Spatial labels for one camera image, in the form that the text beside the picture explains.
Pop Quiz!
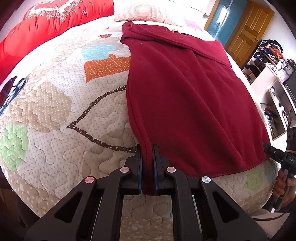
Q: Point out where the white shelf unit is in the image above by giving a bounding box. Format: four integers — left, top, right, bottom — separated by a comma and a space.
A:
243, 40, 295, 141

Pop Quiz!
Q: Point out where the blue lanyard strap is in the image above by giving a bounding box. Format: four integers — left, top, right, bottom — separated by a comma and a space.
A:
0, 75, 27, 115

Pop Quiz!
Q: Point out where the teal glass door panel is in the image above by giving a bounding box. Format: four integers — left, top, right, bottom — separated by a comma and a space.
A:
207, 0, 247, 47

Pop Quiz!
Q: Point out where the person's right hand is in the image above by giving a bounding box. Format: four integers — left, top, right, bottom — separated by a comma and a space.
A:
273, 169, 296, 208

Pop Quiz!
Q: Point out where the red snowflake duvet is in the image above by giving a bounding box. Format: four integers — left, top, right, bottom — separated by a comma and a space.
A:
1, 1, 114, 82

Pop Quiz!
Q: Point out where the pink ribbed pillow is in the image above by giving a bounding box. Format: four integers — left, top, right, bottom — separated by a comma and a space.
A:
113, 1, 186, 27

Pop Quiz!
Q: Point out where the wooden door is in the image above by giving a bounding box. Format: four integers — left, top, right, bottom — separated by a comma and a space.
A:
225, 1, 274, 69

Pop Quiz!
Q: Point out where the patchwork heart quilt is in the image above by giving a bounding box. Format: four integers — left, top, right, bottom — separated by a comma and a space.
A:
0, 16, 280, 241

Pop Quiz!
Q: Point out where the dark red fleece garment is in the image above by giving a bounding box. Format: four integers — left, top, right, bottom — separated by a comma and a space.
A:
121, 22, 269, 195

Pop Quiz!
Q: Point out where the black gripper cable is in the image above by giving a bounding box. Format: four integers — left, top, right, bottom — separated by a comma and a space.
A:
250, 203, 295, 222

